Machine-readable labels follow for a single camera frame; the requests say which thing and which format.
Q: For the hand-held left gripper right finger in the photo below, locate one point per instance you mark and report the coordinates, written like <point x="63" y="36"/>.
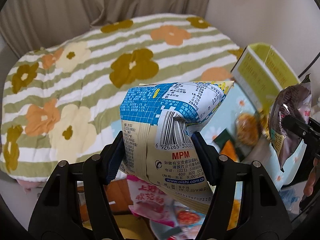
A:
<point x="200" y="152"/>

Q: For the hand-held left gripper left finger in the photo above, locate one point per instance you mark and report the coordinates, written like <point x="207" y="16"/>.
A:
<point x="115" y="160"/>

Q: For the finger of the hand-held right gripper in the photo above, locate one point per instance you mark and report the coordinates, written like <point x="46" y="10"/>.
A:
<point x="297" y="127"/>

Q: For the purple snack packet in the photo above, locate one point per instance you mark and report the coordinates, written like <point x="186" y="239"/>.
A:
<point x="287" y="105"/>

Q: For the blue and cream snack packet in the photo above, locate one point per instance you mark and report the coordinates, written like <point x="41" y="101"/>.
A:
<point x="175" y="160"/>

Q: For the pink snack packet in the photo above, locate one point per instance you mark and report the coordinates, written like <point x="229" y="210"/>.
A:
<point x="147" y="197"/>

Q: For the red and white snack packet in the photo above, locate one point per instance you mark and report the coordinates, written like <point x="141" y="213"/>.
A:
<point x="187" y="217"/>

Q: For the yellow-green cardboard box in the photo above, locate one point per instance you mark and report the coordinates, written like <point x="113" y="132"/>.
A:
<point x="252" y="72"/>

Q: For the person's right hand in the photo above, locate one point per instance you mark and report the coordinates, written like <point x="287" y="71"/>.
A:
<point x="312" y="177"/>

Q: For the light blue daisy cloth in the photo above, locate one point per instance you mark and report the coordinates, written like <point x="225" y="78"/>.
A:
<point x="265" y="162"/>

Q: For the round cracker clear packet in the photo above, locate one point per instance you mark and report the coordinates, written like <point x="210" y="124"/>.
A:
<point x="247" y="130"/>

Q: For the striped flower blanket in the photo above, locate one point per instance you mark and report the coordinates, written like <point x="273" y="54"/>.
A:
<point x="87" y="80"/>

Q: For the beige curtain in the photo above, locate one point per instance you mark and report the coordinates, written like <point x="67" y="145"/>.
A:
<point x="75" y="2"/>

